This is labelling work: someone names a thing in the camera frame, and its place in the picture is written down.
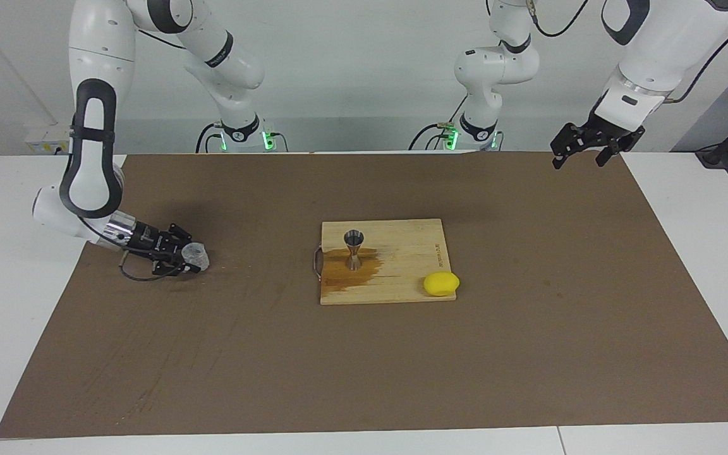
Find clear plastic cup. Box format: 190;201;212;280
181;242;210;271

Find wooden cutting board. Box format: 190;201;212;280
313;219;458;306

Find steel jigger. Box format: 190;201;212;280
343;229;365;271

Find white socket box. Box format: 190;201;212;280
25;123;75;155

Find yellow lemon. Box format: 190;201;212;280
423;271;461;297

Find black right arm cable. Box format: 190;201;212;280
76;25;189;282

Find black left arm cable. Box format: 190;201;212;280
528;0;728;105

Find black base cable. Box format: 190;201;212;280
197;122;226;154
408;94;469;151

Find brown table mat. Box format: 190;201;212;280
0;152;728;439

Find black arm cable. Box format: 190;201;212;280
528;0;728;105
76;25;189;282

